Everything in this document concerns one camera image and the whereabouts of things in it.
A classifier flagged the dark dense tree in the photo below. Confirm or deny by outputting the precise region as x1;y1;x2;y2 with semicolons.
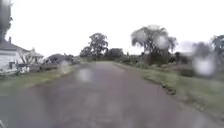
105;47;125;61

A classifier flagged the grey asphalt road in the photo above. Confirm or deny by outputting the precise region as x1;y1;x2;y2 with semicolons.
0;60;222;128

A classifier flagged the broad pale-crowned tree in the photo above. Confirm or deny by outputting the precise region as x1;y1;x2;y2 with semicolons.
130;24;179;65

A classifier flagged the row of bushes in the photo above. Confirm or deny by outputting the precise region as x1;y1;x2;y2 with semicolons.
39;53;82;71
121;49;224;79

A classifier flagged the small pale building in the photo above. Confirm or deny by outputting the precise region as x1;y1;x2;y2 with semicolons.
19;47;45;66

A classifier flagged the grass verge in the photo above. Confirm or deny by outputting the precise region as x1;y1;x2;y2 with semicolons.
113;61;224;118
0;63;82;98

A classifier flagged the white fence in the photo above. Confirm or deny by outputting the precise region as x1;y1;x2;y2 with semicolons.
0;65;32;77

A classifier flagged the white house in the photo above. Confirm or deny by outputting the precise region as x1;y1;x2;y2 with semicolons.
0;36;31;72

